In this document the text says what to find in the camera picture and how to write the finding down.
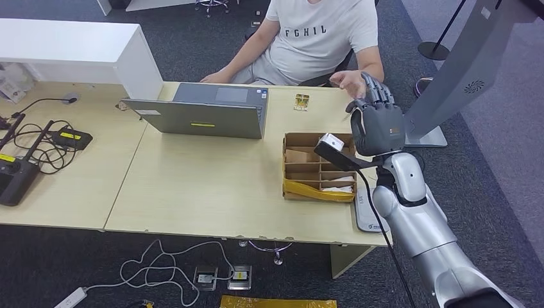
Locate tangled black cable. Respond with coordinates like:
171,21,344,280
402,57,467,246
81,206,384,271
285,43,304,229
11,119,82,175

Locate yellow floor tape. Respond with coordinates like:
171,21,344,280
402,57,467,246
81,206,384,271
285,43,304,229
220,295,338,308

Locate grey kiosk stand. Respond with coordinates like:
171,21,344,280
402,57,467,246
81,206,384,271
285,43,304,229
402,0,541,148

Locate round chrome rimmed base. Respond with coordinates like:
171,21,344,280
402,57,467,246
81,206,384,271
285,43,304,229
414,77,434,98

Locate grey laptop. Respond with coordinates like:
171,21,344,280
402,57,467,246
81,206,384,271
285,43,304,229
120,82,270,141

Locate person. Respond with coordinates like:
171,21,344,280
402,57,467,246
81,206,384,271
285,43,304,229
200,0,386,99

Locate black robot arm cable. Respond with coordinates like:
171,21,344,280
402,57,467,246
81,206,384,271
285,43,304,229
356,169,420,308

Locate white counter shelf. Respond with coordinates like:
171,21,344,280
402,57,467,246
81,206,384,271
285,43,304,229
0,17,164,101

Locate papers in clear bag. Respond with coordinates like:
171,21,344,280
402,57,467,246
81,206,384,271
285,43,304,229
0,61,42,104

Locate grey card reader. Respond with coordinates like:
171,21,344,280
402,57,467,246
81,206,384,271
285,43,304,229
353,187,389,234

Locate black stanchion post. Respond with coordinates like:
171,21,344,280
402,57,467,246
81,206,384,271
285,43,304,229
418,0,468,62

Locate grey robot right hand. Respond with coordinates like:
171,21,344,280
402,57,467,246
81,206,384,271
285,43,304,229
345,72,407,157

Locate light wood desk leg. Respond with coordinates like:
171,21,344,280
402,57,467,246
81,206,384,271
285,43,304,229
330,244,377,280

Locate black router with antennas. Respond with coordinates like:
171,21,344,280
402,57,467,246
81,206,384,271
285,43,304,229
0,112,55,207

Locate chrome office chair base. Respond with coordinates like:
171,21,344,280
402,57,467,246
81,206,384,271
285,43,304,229
195,0,241,19

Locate black chair of person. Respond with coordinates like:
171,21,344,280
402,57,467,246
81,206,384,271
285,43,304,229
299,51,353,87

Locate person's right hand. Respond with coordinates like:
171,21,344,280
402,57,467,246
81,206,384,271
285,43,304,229
200,70,232,84

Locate cardboard divider box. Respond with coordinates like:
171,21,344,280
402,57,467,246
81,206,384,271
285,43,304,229
282,132,358,203

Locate white power cable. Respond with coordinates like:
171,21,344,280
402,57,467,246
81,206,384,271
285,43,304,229
83,239,237,308

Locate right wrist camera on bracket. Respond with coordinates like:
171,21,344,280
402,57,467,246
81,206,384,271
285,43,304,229
313,132,386,172

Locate person's left hand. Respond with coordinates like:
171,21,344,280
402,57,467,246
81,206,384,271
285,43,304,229
329,70,367,99

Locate metal floor socket box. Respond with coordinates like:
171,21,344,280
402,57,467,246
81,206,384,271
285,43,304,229
193,266,219,291
227,265,253,291

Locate black adapter with yellow label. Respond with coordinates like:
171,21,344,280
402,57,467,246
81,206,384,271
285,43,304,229
48,127,94,151

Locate thin black cable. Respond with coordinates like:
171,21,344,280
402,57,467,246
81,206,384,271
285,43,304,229
11,96,79,120

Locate white power strip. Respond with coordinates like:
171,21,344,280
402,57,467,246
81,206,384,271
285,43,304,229
54,287,89,308

